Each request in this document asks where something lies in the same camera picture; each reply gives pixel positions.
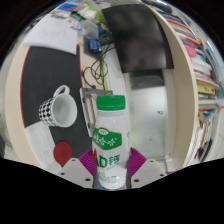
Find white drink bottle green cap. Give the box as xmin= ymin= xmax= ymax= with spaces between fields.
xmin=91 ymin=94 xmax=131 ymax=191

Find shelf unit with books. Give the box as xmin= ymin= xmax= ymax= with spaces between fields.
xmin=143 ymin=0 xmax=224 ymax=168

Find black computer monitor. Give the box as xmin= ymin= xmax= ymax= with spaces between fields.
xmin=100 ymin=3 xmax=175 ymax=74

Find tangled black cables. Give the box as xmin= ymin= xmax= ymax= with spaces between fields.
xmin=82 ymin=43 xmax=116 ymax=89

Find black white checkered mug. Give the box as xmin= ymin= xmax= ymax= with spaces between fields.
xmin=38 ymin=84 xmax=79 ymax=129

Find open white booklet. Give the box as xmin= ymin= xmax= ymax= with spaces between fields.
xmin=24 ymin=121 xmax=63 ymax=173

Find flat round red coaster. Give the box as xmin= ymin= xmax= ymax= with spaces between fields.
xmin=53 ymin=140 xmax=74 ymax=167

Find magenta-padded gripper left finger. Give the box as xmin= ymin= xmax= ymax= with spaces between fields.
xmin=58 ymin=148 xmax=99 ymax=190

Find grey metal laptop stand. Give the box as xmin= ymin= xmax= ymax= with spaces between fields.
xmin=79 ymin=87 xmax=114 ymax=138

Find white notebook paper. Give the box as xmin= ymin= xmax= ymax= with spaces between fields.
xmin=22 ymin=13 xmax=79 ymax=56

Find small blue box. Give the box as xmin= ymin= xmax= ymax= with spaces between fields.
xmin=87 ymin=38 xmax=103 ymax=54

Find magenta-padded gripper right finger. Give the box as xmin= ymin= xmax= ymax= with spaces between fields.
xmin=127 ymin=147 xmax=168 ymax=190

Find black desk mat red edge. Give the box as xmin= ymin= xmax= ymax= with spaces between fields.
xmin=20 ymin=45 xmax=94 ymax=158

